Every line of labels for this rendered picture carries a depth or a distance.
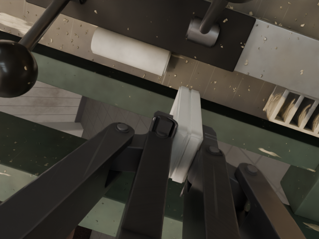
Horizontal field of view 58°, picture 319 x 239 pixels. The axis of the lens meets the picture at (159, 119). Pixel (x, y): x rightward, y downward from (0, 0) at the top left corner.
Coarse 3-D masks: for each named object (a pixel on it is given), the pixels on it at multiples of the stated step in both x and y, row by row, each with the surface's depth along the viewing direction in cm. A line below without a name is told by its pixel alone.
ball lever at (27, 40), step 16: (64, 0) 23; (80, 0) 25; (48, 16) 22; (32, 32) 21; (0, 48) 17; (16, 48) 18; (32, 48) 20; (0, 64) 17; (16, 64) 18; (32, 64) 19; (0, 80) 17; (16, 80) 18; (32, 80) 19; (0, 96) 19; (16, 96) 19
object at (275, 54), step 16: (208, 0) 28; (256, 32) 26; (272, 32) 26; (288, 32) 26; (256, 48) 26; (272, 48) 26; (288, 48) 26; (304, 48) 26; (240, 64) 27; (256, 64) 27; (272, 64) 27; (288, 64) 27; (304, 64) 27; (272, 80) 28; (288, 80) 27; (304, 80) 27
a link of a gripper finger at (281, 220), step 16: (240, 176) 13; (256, 176) 13; (256, 192) 12; (272, 192) 12; (256, 208) 11; (272, 208) 11; (240, 224) 13; (256, 224) 11; (272, 224) 10; (288, 224) 11
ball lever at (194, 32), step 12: (216, 0) 19; (228, 0) 15; (240, 0) 15; (216, 12) 20; (192, 24) 24; (204, 24) 23; (216, 24) 25; (192, 36) 25; (204, 36) 25; (216, 36) 25
